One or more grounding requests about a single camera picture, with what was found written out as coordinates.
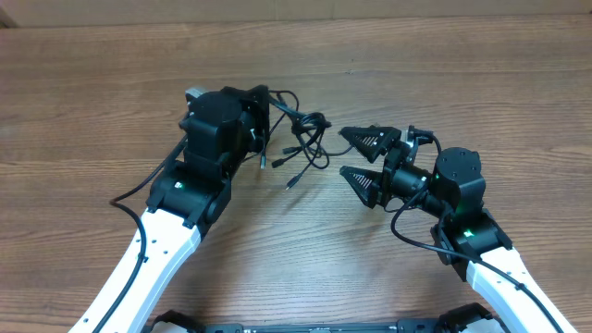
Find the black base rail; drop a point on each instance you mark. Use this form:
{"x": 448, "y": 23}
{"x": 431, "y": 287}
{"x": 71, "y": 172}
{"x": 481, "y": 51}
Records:
{"x": 324, "y": 326}

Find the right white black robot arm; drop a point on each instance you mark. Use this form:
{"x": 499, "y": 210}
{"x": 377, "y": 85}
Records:
{"x": 466, "y": 236}

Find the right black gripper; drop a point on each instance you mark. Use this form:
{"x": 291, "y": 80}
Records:
{"x": 385, "y": 138}

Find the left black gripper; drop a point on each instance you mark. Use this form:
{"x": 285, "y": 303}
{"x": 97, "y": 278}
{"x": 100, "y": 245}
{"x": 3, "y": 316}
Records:
{"x": 254, "y": 104}

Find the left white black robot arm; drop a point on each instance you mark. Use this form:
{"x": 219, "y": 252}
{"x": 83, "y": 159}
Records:
{"x": 188, "y": 193}

